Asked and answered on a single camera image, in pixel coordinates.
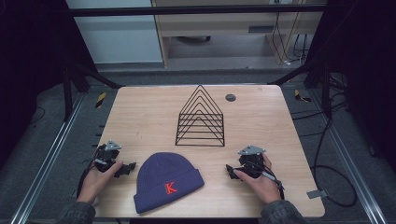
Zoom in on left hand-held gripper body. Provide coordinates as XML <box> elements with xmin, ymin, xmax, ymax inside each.
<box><xmin>93</xmin><ymin>139</ymin><xmax>123</xmax><ymax>174</ymax></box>

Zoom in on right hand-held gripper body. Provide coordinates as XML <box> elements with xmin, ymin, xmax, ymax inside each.
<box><xmin>237</xmin><ymin>144</ymin><xmax>267</xmax><ymax>180</ymax></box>

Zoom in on person's left hand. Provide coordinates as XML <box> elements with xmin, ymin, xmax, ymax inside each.
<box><xmin>77</xmin><ymin>160</ymin><xmax>124</xmax><ymax>205</ymax></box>

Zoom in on person's right hand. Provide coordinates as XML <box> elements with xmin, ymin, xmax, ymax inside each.
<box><xmin>233</xmin><ymin>153</ymin><xmax>283</xmax><ymax>205</ymax></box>

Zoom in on purple knit beanie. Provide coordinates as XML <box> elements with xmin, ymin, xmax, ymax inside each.
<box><xmin>134</xmin><ymin>151</ymin><xmax>205</xmax><ymax>215</ymax></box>

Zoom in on yellow black striped tape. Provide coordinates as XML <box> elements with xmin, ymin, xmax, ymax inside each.
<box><xmin>293</xmin><ymin>89</ymin><xmax>312</xmax><ymax>104</ymax></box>
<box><xmin>94</xmin><ymin>91</ymin><xmax>107</xmax><ymax>109</ymax></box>

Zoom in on grey tape piece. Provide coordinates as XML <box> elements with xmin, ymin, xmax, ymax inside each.
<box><xmin>306</xmin><ymin>189</ymin><xmax>329</xmax><ymax>200</ymax></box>

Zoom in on black metal stand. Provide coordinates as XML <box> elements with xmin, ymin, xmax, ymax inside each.
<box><xmin>61</xmin><ymin>57</ymin><xmax>125</xmax><ymax>123</ymax></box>
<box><xmin>268</xmin><ymin>55</ymin><xmax>333</xmax><ymax>119</ymax></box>

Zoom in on white cabinet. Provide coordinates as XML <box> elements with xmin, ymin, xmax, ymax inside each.
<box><xmin>64</xmin><ymin>0</ymin><xmax>164</xmax><ymax>65</ymax></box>

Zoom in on dark curtain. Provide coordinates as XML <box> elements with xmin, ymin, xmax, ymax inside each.
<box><xmin>311</xmin><ymin>0</ymin><xmax>396</xmax><ymax>164</ymax></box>
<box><xmin>0</xmin><ymin>0</ymin><xmax>96</xmax><ymax>171</ymax></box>

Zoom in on light wooden desk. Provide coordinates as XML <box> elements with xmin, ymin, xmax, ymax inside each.
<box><xmin>151</xmin><ymin>0</ymin><xmax>325</xmax><ymax>68</ymax></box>

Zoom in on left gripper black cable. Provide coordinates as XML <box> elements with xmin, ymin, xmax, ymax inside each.
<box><xmin>76</xmin><ymin>144</ymin><xmax>106</xmax><ymax>199</ymax></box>

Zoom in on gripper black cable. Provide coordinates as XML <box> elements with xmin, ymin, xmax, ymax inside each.
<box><xmin>248</xmin><ymin>161</ymin><xmax>286</xmax><ymax>201</ymax></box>
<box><xmin>76</xmin><ymin>144</ymin><xmax>106</xmax><ymax>199</ymax></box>

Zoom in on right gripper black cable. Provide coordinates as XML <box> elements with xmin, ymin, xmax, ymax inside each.
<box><xmin>248</xmin><ymin>161</ymin><xmax>286</xmax><ymax>201</ymax></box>

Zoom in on black wire rack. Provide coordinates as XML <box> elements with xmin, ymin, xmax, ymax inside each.
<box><xmin>175</xmin><ymin>84</ymin><xmax>226</xmax><ymax>147</ymax></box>

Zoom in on aluminium floor rail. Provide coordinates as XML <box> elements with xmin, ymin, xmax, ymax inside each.
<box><xmin>311</xmin><ymin>90</ymin><xmax>389</xmax><ymax>224</ymax></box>
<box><xmin>8</xmin><ymin>92</ymin><xmax>86</xmax><ymax>224</ymax></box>

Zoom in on long black floor cable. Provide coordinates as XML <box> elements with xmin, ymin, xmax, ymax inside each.
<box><xmin>292</xmin><ymin>99</ymin><xmax>359</xmax><ymax>208</ymax></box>

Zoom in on thin black floor cable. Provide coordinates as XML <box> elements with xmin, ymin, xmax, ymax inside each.
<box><xmin>29</xmin><ymin>106</ymin><xmax>47</xmax><ymax>126</ymax></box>

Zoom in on black hanging cable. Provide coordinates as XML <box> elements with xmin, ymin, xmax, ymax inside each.
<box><xmin>271</xmin><ymin>2</ymin><xmax>293</xmax><ymax>64</ymax></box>

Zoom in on yellow hanging cable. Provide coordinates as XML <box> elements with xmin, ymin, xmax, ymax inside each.
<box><xmin>279</xmin><ymin>11</ymin><xmax>303</xmax><ymax>64</ymax></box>

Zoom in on black horizontal frame bar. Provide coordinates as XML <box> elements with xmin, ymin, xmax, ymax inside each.
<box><xmin>68</xmin><ymin>4</ymin><xmax>328</xmax><ymax>18</ymax></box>

